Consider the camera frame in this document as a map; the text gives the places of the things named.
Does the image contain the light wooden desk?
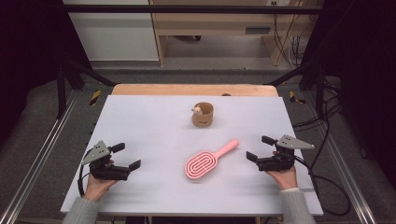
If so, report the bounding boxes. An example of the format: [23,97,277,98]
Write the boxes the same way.
[148,0,314,67]

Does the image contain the wooden table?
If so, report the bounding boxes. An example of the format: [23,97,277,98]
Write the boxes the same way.
[111,83,279,97]

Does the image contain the black floor cables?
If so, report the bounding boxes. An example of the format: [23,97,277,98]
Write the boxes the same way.
[292,77,345,171]

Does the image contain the white cabinet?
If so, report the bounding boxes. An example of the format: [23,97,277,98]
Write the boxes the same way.
[62,0,161,62]

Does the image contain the pink hairbrush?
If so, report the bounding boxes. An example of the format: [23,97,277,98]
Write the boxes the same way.
[184,138,240,181]

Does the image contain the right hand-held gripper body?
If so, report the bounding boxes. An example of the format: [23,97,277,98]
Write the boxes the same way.
[257,133,316,173]

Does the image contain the black horizontal frame bar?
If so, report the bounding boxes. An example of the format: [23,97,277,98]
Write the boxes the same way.
[62,4,326,15]

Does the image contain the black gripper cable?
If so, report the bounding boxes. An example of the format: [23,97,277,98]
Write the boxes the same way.
[77,148,94,198]
[293,155,352,217]

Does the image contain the white table cover board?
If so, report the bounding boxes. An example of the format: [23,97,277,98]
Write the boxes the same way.
[60,94,324,217]

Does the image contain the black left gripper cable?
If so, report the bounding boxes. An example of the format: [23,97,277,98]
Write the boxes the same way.
[77,148,94,198]

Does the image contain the person's right hand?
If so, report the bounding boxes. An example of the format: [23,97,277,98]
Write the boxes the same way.
[266,165,299,191]

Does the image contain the aluminium floor rail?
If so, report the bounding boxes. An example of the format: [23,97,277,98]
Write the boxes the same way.
[0,90,79,224]
[306,92,378,224]

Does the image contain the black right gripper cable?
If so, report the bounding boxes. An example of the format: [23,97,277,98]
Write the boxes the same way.
[293,155,352,217]

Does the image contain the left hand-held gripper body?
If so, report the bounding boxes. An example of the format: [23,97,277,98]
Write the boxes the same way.
[81,140,132,181]

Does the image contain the black metal stand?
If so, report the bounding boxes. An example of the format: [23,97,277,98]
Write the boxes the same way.
[266,58,329,119]
[55,58,118,119]

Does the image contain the brown cup with animal figure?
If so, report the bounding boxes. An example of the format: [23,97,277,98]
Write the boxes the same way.
[191,102,215,128]

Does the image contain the bundle of hanging cables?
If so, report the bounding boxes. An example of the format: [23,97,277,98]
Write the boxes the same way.
[272,12,314,69]

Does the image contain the person's left hand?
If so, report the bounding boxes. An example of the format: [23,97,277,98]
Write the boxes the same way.
[83,175,120,203]

